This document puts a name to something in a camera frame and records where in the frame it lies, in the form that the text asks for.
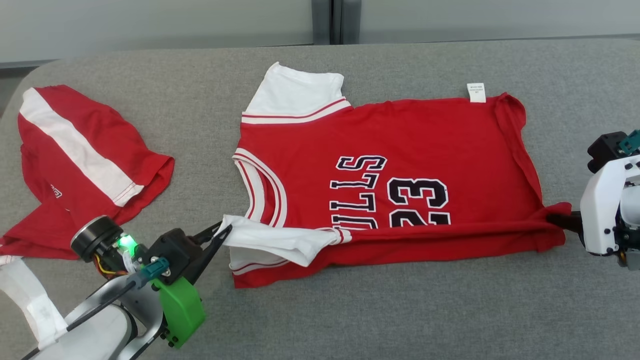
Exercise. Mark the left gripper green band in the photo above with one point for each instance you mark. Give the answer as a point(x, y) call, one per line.
point(182, 310)

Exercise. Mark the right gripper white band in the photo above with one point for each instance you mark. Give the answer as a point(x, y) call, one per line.
point(600, 210)

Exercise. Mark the red shorts with white stripe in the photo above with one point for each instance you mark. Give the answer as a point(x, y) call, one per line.
point(75, 200)

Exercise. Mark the red basketball jersey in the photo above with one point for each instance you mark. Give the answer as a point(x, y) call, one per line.
point(400, 140)

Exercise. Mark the black cylindrical left gripper motor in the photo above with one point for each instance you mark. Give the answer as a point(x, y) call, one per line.
point(95, 235)

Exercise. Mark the dark grey baseboard strip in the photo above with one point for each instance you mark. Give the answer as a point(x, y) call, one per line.
point(17, 64)

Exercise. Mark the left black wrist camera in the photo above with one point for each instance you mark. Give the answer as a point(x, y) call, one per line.
point(170, 247)

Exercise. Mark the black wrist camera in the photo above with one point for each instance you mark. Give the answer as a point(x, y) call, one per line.
point(605, 150)
point(170, 247)

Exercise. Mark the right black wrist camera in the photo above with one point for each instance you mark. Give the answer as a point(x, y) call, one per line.
point(605, 150)

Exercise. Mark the grey vertical post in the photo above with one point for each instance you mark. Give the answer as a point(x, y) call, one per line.
point(320, 22)

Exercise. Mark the grey rounded post cap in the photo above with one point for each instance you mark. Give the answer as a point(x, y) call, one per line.
point(352, 22)

